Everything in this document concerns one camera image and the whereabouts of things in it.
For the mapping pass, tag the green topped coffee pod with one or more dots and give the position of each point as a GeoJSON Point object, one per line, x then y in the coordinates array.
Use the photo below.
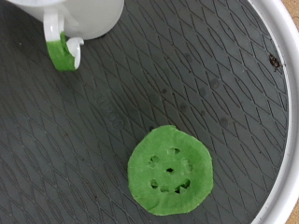
{"type": "Point", "coordinates": [174, 202]}

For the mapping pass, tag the white two-tier turntable shelf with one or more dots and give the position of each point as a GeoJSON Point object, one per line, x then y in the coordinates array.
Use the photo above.
{"type": "Point", "coordinates": [187, 77]}

